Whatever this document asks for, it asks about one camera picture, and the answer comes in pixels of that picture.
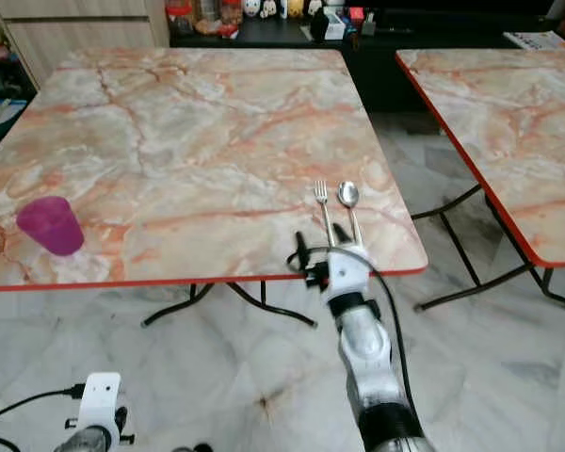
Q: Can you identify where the silver metal fork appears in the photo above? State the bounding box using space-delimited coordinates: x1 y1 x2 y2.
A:
314 180 338 250

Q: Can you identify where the silver metal spoon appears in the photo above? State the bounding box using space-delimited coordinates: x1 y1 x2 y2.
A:
337 181 364 246

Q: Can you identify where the marble pattern folding table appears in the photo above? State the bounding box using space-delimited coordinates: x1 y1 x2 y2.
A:
395 47 565 315
0 47 430 329

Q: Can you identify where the small white box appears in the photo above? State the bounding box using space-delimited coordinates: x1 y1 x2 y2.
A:
324 9 348 41

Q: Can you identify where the orange filled red lid jar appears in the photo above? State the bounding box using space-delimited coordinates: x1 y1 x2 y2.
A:
220 0 244 37

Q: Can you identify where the tall clear storage jar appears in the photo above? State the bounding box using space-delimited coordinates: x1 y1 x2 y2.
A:
193 0 221 37

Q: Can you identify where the purple plastic cup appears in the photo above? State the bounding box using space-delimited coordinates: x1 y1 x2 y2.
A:
16 196 85 257

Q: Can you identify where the stack of white papers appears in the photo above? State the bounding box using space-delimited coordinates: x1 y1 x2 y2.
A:
0 96 29 128

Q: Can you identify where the small red lid jar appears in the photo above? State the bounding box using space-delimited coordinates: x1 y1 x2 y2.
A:
168 2 193 37

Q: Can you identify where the printed paper booklet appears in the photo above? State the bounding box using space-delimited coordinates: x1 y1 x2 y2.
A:
503 30 565 51

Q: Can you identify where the light wooden cabinet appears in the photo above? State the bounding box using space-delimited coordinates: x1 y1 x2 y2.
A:
0 0 171 91

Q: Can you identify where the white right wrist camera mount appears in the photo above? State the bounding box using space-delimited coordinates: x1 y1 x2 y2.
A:
325 246 374 296

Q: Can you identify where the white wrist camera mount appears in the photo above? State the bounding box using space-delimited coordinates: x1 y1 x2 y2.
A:
325 246 374 296
80 372 123 434

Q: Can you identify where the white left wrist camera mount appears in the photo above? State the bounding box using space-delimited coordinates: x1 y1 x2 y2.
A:
80 372 123 434

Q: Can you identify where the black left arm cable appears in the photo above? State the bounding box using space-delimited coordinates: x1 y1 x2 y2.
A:
0 383 86 445

